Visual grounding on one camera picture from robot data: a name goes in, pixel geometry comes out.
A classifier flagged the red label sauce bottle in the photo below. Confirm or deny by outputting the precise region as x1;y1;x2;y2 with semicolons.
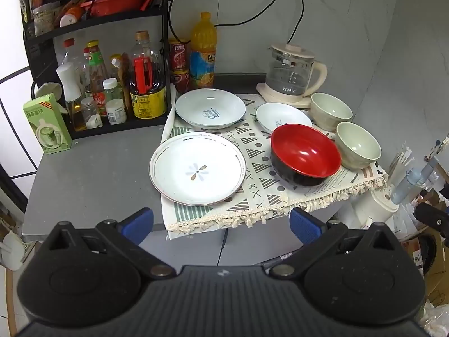
86;40;109;116

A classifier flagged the orange juice bottle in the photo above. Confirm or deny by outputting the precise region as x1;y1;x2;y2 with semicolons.
189;12;218;91

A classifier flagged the small glass jar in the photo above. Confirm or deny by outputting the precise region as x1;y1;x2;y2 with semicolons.
81;96;103;129

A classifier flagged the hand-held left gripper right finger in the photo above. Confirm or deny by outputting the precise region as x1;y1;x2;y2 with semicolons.
269;207;405;279

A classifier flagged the white cylindrical appliance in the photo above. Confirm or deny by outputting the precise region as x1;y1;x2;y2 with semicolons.
345;183;400;226

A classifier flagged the small white plate blue print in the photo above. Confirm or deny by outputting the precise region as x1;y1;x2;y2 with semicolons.
255;103;313;135

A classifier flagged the clear bottle red cap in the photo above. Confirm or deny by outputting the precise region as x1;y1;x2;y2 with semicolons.
61;38;88;88

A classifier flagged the black metal shelf rack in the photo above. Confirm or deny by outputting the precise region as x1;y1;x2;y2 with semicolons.
19;0;178;141

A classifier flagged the small white pill bottle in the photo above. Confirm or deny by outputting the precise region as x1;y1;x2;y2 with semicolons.
105;98;127;125

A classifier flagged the large white plate blue print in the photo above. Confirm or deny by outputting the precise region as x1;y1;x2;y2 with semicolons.
175;89;247;129

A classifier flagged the white plastic object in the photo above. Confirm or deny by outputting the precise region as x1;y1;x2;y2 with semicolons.
0;233;27;272

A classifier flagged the blue spray bottle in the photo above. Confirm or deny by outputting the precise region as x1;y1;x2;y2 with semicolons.
390;156;440;205

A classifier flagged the green carton box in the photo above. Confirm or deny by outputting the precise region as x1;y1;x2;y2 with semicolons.
23;93;73;155

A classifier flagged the soy sauce bottle red handle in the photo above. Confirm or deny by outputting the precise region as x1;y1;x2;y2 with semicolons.
129;31;167;119

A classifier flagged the glass electric kettle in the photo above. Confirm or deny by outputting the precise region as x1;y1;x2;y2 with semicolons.
265;43;328;98

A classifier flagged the green bottle white cap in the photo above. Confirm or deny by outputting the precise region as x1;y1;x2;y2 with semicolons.
102;78;124;104

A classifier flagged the oil bottle white cap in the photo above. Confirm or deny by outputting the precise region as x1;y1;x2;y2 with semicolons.
56;62;87;132

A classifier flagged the cardboard box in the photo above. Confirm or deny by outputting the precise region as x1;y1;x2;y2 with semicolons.
417;232;449;308

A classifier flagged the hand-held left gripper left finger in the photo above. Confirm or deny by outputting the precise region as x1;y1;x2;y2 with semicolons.
41;207;178;281

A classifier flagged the red and black bowl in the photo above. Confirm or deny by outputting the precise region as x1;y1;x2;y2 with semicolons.
270;124;342;187

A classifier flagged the red plastic basket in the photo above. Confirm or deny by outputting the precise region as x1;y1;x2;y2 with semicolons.
80;0;148;17

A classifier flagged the cream ceramic bowl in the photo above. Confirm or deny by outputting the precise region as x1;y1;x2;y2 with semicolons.
310;92;353;132
334;122;382;170

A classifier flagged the white crumpled bag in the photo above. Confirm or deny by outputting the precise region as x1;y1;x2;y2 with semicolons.
34;82;67;113

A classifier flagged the patterned fringed placemat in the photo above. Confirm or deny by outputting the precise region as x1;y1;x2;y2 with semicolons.
159;93;388;240

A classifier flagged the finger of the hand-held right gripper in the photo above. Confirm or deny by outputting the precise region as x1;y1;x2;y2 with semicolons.
413;202;449;248

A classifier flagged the flat white plate flower pattern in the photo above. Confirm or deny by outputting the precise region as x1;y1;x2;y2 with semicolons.
149;131;247;207

